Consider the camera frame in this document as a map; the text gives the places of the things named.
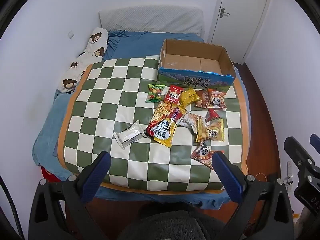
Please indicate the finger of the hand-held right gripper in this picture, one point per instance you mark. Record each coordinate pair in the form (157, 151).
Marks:
(298, 152)
(315, 142)

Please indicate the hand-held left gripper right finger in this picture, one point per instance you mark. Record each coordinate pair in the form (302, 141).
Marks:
(227, 177)

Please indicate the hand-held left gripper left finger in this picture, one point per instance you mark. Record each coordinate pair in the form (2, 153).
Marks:
(96, 177)

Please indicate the panda snack packet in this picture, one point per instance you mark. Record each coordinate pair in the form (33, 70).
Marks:
(216, 100)
(203, 153)

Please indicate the yellow chips packet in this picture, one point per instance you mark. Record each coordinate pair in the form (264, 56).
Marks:
(210, 131)

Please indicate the clear white snack packet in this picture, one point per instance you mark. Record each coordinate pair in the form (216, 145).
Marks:
(128, 135)

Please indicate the orange brown snack packet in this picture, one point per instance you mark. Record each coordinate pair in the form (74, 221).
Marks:
(201, 100)

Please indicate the yellow red noodle packet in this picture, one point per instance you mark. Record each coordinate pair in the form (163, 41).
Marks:
(162, 125)

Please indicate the green gumball candy packet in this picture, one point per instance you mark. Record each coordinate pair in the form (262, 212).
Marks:
(155, 93)

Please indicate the cardboard box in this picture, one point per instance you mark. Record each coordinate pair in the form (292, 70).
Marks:
(197, 62)

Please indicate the white power strip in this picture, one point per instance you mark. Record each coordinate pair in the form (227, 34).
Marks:
(289, 176)

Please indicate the red object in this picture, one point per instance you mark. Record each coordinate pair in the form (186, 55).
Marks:
(48, 175)

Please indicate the red triangular snack packet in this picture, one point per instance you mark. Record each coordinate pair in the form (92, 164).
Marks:
(212, 115)

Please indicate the blue bed sheet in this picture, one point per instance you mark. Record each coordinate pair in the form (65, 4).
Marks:
(47, 135)

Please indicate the white pictured snack packet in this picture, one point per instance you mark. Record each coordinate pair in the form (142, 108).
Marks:
(188, 121)

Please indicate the green white checkered mat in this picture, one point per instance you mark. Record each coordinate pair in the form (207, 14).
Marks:
(112, 97)

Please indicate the gold foil snack packet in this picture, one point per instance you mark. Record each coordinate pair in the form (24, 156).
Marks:
(188, 97)

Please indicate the red crown snack packet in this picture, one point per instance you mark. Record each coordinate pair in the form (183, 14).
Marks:
(173, 95)

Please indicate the bear print white pillow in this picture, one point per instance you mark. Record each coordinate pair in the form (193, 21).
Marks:
(82, 60)

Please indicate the white door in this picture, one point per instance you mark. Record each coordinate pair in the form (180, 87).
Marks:
(240, 17)

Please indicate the white wall socket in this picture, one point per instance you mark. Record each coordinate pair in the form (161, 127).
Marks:
(71, 34)

